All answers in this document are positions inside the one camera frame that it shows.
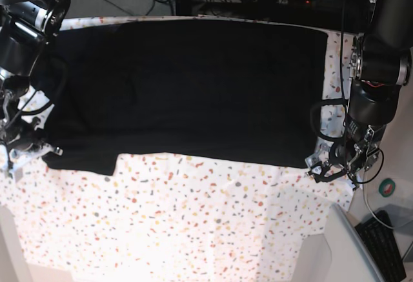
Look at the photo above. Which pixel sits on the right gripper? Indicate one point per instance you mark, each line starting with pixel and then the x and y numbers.
pixel 24 136

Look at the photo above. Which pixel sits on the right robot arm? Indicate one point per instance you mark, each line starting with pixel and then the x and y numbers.
pixel 27 27

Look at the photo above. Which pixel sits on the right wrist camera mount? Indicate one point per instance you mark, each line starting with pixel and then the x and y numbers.
pixel 14 160

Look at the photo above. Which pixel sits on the black t-shirt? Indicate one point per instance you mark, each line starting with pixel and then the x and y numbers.
pixel 218 89

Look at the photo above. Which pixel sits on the green tape roll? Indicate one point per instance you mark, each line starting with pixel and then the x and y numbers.
pixel 387 187

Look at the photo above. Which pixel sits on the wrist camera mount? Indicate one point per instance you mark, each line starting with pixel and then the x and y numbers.
pixel 327 164
pixel 14 160

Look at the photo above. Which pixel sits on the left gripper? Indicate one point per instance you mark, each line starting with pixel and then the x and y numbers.
pixel 352 158

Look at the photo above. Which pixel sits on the black keyboard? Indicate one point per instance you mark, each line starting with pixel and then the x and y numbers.
pixel 381 243

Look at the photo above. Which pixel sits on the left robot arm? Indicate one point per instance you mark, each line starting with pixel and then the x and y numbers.
pixel 380 64

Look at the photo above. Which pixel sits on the grey laptop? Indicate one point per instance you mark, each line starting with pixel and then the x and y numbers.
pixel 350 259

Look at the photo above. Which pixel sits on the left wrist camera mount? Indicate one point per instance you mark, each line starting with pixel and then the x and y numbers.
pixel 327 164

